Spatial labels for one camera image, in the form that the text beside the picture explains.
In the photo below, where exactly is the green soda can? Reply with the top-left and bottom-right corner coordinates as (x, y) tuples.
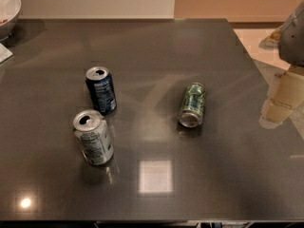
(178, 83), (206, 128)

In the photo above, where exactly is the blue soda can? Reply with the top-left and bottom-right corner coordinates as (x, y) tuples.
(85, 66), (117, 115)

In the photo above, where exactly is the white bowl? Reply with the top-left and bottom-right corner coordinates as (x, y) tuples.
(0, 0), (22, 41)

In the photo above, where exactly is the silver soda can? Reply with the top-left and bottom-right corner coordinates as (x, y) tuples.
(73, 109), (114, 165)

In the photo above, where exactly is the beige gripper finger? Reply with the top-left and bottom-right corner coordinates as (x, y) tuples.
(265, 66), (304, 124)

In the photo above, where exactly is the white paper sheet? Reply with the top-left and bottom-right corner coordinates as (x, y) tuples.
(0, 44), (13, 64)

